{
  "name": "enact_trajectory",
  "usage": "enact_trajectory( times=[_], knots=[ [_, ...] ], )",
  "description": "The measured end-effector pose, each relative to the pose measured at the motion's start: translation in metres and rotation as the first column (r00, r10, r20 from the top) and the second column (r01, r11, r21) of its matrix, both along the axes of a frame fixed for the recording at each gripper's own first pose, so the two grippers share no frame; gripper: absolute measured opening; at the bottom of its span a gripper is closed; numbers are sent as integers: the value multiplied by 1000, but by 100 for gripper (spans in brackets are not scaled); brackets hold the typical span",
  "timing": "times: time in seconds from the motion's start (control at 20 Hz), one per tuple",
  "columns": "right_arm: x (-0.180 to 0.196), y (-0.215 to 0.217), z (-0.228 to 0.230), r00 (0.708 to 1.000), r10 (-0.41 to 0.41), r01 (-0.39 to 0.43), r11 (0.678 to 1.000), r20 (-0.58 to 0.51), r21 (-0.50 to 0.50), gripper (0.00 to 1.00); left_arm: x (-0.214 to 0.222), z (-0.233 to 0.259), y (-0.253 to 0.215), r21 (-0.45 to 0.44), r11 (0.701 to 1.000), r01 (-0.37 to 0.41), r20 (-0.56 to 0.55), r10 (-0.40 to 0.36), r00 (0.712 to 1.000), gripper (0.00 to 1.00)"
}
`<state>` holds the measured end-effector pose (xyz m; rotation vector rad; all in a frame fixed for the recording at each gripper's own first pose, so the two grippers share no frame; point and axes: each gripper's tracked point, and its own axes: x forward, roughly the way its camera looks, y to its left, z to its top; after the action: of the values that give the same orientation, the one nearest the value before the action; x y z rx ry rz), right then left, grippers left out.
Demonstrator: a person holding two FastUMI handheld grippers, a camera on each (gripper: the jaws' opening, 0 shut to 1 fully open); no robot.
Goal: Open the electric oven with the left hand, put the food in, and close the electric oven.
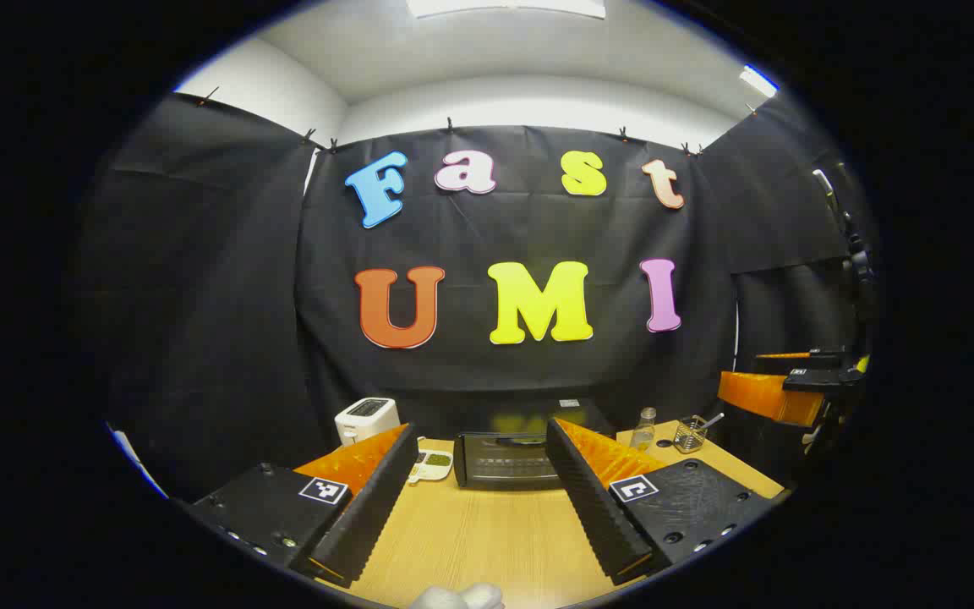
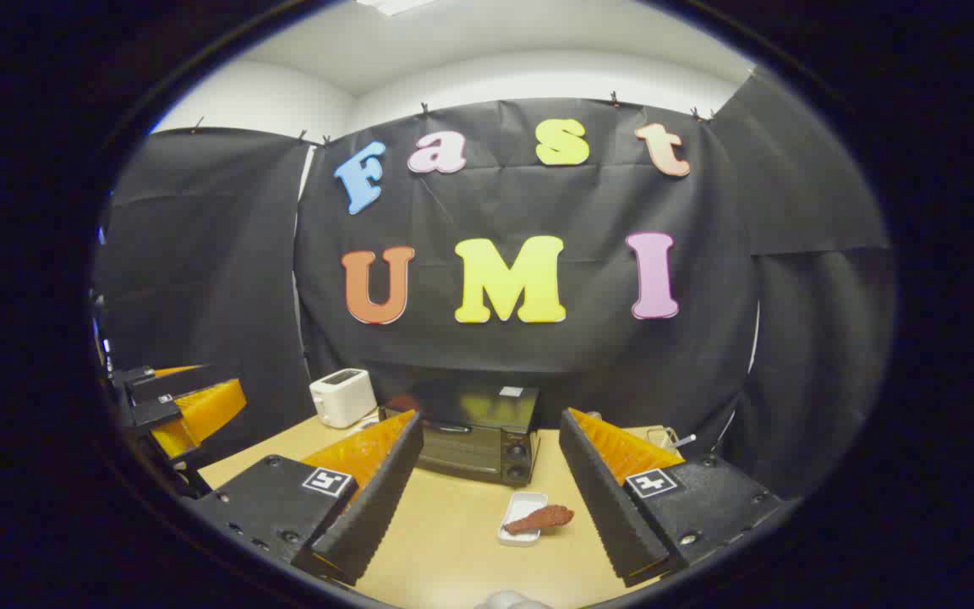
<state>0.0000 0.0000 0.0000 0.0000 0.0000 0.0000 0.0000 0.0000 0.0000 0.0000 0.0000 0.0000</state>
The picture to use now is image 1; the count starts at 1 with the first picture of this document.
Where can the white toaster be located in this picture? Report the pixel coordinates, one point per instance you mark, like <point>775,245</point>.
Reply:
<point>366,419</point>

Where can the black backdrop cloth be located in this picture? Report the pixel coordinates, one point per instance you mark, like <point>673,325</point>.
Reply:
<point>216,296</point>

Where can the white divided snack dish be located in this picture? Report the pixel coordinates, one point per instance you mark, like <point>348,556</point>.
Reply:
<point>432,465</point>

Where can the small ceiling light panel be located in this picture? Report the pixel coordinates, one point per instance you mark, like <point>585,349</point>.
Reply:
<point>758,81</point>

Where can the clear glass bottle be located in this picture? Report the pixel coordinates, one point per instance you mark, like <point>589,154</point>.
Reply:
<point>642,433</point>

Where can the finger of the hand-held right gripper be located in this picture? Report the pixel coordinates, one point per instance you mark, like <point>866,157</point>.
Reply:
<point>817,359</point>
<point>766,396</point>

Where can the clear glass holder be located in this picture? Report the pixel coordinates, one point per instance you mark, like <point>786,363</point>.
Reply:
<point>688,436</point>

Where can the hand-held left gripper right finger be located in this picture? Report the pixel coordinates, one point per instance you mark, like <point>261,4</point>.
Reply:
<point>593,499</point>

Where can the large ceiling light panel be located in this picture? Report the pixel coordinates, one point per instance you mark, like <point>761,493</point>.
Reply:
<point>504,7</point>

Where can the black electric oven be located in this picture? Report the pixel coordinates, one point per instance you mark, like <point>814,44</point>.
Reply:
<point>504,461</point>

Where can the white spoon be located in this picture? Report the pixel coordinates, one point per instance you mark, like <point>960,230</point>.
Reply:
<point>712,419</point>

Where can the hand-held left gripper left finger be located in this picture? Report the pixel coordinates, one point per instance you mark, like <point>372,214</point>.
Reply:
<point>369,507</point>

